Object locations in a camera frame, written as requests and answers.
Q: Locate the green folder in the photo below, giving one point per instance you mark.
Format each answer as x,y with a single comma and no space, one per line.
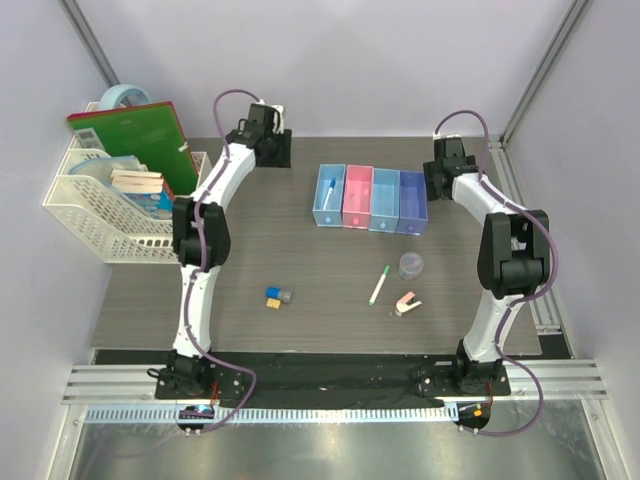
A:
151,133

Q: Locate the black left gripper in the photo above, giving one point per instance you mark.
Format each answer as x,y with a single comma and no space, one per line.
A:
284,159

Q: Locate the light blue drawer box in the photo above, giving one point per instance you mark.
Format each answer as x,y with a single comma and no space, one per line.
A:
332,217

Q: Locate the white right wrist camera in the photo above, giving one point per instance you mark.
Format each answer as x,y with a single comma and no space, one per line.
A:
438,137

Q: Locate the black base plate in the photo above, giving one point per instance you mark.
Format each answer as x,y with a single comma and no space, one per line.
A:
306,381

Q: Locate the stack of notebooks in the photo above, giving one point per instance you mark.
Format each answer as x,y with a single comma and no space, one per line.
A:
137,182

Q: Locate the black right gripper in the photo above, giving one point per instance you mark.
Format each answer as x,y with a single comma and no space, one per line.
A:
431,169

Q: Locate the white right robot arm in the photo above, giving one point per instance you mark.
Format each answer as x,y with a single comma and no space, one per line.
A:
513,262

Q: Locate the light blue tape roll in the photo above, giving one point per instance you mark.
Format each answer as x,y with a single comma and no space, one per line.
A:
117,94

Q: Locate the green white marker pen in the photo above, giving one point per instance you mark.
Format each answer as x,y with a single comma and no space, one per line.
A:
376,291

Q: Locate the white mesh file organizer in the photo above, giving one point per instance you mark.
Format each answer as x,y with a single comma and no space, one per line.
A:
104,220

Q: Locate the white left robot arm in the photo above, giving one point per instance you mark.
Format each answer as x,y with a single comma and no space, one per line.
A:
202,242

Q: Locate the clear paperclip jar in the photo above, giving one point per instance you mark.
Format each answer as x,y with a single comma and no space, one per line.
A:
411,266

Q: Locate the pink drawer box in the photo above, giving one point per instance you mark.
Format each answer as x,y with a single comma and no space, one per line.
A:
356,208

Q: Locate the purple drawer box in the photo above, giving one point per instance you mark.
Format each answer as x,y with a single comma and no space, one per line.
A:
413,214

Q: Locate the blue white marker pen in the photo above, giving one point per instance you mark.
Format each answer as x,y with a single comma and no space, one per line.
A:
329,194

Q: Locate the blue grey pencil sharpener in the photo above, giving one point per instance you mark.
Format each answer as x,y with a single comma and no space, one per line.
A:
277,293

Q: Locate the clear blue plastic pouch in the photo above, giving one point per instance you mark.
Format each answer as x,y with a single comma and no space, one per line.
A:
101,168

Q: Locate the pink staple remover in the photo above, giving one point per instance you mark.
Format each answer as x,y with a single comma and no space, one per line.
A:
406,303

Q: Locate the white slotted cable duct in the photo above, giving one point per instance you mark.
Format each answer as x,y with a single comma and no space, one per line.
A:
201,414

